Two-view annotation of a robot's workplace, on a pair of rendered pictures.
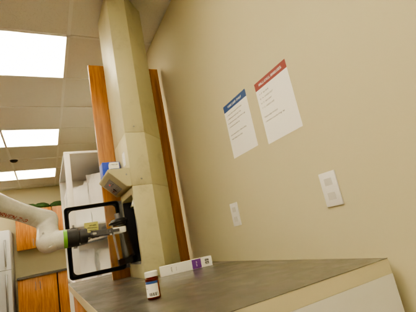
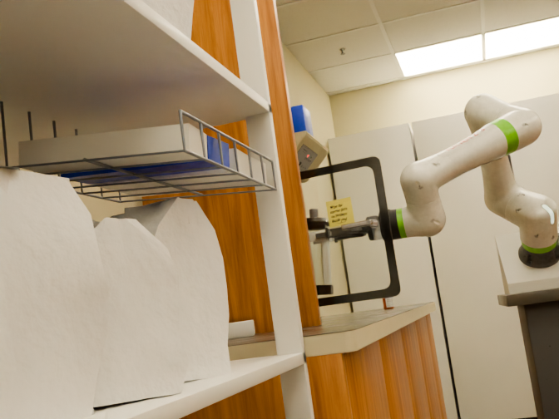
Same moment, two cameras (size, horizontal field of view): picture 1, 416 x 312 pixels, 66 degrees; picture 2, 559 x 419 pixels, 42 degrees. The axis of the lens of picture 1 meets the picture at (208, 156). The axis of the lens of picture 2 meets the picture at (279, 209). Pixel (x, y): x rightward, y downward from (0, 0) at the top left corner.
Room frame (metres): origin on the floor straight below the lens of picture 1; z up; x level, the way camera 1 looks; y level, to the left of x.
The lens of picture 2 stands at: (3.48, 2.05, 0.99)
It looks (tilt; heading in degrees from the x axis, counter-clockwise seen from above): 8 degrees up; 224
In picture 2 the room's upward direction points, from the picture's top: 8 degrees counter-clockwise
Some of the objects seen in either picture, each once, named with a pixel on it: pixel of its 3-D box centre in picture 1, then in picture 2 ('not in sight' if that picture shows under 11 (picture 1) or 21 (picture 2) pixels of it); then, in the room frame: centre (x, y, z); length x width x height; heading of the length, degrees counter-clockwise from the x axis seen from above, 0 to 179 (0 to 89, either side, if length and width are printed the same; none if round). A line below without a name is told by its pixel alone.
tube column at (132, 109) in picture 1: (129, 72); not in sight; (1.86, 0.39, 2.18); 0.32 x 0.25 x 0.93; 29
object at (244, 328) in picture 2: not in sight; (231, 330); (2.17, 0.56, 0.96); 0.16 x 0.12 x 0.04; 46
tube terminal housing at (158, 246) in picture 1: (149, 203); not in sight; (1.86, 0.39, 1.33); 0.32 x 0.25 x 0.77; 29
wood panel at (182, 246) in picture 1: (137, 161); (208, 101); (2.07, 0.47, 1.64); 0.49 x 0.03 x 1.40; 119
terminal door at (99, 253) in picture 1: (95, 238); (338, 233); (1.87, 0.73, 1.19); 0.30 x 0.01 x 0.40; 112
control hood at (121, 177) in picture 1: (114, 184); (303, 159); (1.77, 0.55, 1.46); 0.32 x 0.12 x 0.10; 29
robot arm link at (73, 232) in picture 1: (73, 236); (388, 224); (1.65, 0.75, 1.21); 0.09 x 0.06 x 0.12; 29
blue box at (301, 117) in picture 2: (109, 171); (293, 125); (1.84, 0.59, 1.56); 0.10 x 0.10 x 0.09; 29
